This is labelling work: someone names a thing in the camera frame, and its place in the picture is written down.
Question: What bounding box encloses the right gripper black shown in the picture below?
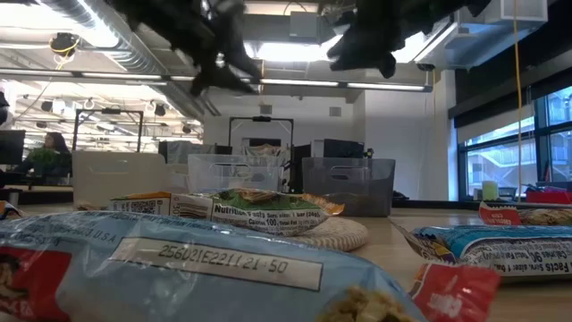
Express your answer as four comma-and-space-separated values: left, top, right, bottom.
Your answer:
326, 0, 492, 80

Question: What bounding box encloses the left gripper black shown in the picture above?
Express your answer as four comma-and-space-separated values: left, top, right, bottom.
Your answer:
106, 0, 264, 97

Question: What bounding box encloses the green granola bar nutrition label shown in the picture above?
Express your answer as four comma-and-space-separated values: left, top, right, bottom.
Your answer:
210, 187, 345, 237

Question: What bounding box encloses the orange granola bar QR code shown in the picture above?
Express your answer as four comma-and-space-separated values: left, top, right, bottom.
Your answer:
109, 191, 215, 216

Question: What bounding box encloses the large light-blue granola bar wrapper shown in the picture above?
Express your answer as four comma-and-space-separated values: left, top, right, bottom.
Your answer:
0, 210, 425, 322

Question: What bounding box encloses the red and white granola bar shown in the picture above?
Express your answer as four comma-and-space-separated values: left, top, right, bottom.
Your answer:
477, 200, 572, 227

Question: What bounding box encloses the blue granola bar nutrition print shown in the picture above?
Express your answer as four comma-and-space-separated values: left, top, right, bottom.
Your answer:
391, 218, 572, 281

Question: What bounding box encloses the orange and blue granola bar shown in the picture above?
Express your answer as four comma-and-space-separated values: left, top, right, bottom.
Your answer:
0, 199, 23, 220

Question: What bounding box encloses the red-ended granola bar wrapper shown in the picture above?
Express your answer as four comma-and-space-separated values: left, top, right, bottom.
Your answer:
408, 262, 501, 322

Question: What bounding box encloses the grey ceiling box unit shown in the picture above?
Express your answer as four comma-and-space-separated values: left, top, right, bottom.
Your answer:
289, 11, 319, 39

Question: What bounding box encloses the long linear ceiling light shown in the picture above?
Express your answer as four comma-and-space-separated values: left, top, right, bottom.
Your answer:
0, 66, 433, 93

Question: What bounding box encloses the grey covered equipment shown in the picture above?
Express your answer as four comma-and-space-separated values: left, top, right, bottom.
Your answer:
158, 140, 233, 165

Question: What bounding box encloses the clear plastic bin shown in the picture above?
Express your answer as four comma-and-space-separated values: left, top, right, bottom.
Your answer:
187, 154, 285, 194

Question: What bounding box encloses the black background screen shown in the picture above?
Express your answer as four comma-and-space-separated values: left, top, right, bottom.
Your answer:
312, 138, 366, 159

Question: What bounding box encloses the grey translucent plastic bin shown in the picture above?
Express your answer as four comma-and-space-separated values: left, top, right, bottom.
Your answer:
302, 157, 397, 219

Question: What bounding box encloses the white plastic bin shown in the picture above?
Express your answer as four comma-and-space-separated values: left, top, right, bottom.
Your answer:
71, 150, 189, 209

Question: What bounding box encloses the large glass window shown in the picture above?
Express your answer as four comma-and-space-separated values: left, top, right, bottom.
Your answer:
458, 87, 572, 200

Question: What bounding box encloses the person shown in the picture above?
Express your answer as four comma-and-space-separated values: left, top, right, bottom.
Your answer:
15, 131, 72, 175

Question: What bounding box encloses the light green cup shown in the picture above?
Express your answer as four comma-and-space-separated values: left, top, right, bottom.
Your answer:
481, 180, 500, 201

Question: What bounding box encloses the round woven beige mat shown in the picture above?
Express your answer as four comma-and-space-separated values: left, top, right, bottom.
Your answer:
285, 216, 370, 253

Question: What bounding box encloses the green potted plant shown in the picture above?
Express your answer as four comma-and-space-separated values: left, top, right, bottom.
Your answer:
27, 147, 62, 174

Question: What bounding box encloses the black computer monitor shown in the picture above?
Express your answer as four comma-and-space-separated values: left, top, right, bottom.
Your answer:
0, 129, 27, 165

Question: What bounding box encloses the red box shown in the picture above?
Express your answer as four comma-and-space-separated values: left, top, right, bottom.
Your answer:
526, 190, 572, 205

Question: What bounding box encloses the narrow black metal frame rig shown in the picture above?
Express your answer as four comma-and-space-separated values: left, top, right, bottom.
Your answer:
228, 115, 295, 157

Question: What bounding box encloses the wide black metal frame rig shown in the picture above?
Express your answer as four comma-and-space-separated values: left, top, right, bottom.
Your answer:
72, 108, 145, 153

